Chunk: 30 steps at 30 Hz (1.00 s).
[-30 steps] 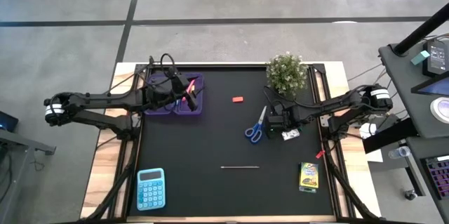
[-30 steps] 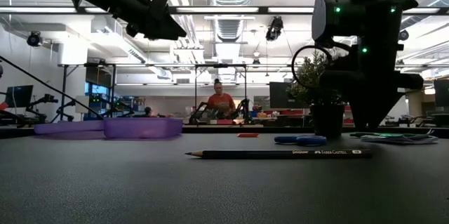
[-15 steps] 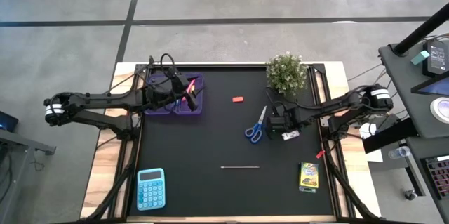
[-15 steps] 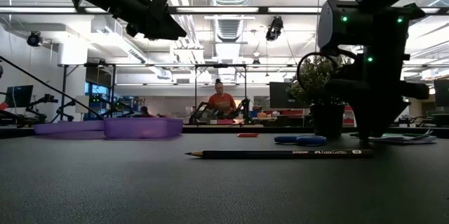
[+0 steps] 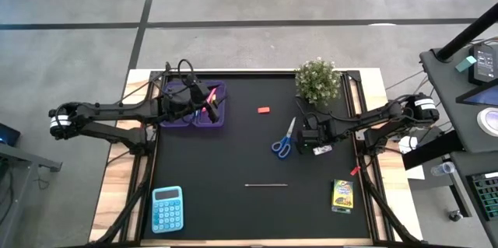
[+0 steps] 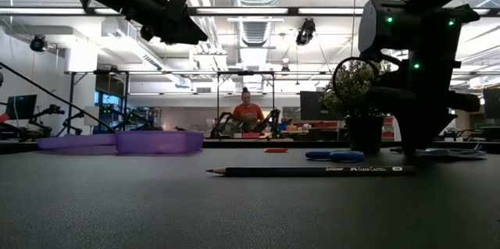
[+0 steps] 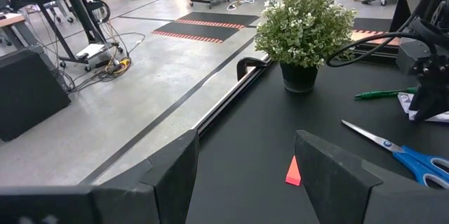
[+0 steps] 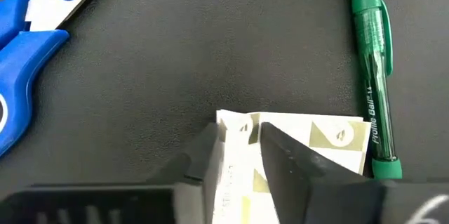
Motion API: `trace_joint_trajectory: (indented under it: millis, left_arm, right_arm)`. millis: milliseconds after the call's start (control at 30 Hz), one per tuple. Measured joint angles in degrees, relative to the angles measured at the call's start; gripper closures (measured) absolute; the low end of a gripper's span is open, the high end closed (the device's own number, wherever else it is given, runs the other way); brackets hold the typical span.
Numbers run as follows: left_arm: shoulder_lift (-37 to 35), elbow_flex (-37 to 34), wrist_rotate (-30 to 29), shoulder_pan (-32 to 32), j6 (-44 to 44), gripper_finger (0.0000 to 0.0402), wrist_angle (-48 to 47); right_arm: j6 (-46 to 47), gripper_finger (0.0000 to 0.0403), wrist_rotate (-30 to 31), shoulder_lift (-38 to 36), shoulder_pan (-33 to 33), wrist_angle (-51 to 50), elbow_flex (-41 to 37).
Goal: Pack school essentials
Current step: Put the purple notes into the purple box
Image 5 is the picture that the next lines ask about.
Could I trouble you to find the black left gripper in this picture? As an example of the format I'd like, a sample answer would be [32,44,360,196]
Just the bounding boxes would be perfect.
[173,90,221,123]

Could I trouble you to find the pink highlighter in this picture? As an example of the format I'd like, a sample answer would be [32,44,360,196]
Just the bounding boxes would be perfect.
[200,87,218,114]

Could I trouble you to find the blue-handled scissors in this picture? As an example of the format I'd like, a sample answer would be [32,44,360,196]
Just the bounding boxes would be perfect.
[271,116,297,160]

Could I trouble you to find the purple open pencil case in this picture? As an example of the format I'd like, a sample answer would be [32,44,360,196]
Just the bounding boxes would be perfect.
[159,79,227,128]

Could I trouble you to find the green artificial plant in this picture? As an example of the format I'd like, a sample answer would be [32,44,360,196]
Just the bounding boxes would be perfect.
[294,57,342,106]

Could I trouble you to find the yellow green crayon box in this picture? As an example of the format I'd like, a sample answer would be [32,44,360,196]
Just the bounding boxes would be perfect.
[331,178,355,215]

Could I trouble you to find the small white object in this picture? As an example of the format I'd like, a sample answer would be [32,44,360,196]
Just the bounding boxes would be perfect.
[398,135,419,155]

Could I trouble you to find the black table mat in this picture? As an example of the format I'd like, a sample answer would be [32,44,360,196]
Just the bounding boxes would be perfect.
[142,72,371,240]

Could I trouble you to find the light blue calculator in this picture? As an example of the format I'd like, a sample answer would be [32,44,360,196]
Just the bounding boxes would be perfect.
[151,185,184,235]

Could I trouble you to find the white paper sheet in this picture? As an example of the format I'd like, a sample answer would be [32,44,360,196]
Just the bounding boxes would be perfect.
[404,164,427,181]

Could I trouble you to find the black side desk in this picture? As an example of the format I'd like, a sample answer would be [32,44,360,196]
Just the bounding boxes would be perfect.
[419,44,498,154]

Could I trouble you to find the black low desk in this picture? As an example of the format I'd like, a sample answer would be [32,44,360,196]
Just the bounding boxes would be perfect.
[400,129,498,248]

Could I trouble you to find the black caster wheel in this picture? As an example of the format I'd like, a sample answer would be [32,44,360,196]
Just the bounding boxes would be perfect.
[447,208,465,222]

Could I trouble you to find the small teal box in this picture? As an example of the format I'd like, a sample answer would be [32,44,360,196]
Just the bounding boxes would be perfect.
[454,55,478,73]

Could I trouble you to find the dark tablet screen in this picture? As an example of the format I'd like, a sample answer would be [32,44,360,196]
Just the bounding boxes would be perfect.
[455,84,498,107]

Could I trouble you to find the white round object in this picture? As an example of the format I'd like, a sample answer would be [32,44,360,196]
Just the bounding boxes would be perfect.
[476,107,498,138]

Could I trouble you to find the green-keyed black keyboard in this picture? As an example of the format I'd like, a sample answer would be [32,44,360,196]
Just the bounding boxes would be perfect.
[465,169,498,222]

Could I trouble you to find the black device box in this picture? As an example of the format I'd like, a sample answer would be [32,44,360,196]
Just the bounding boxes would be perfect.
[468,44,498,86]

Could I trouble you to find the grey metal cart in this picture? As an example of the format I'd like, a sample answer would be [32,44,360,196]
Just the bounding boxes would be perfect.
[0,142,63,248]

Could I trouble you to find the black pole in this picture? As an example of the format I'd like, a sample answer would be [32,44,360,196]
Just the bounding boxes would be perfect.
[435,2,498,62]

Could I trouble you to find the blue lit device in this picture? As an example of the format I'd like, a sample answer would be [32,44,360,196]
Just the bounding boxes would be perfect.
[0,122,21,148]

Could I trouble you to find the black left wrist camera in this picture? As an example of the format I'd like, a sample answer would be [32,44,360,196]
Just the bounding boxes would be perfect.
[186,79,211,103]

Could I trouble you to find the black table frame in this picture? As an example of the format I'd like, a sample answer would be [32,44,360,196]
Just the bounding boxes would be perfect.
[87,69,423,248]

